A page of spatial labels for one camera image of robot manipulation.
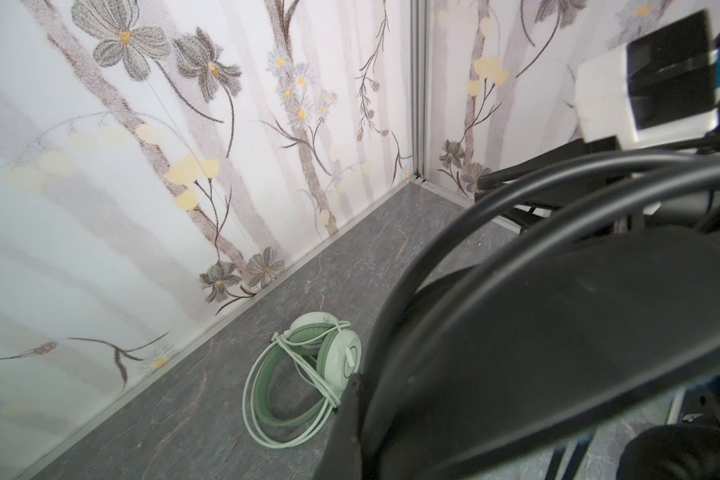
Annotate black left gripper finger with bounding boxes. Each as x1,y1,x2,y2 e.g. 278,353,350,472
313,374,363,480

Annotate mint green over-ear headphones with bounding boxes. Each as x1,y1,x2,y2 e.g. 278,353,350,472
241,311,363,450

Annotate black and blue headphones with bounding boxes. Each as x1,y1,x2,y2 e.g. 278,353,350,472
352,152,720,479

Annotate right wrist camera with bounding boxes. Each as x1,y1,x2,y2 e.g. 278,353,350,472
574,10,720,150

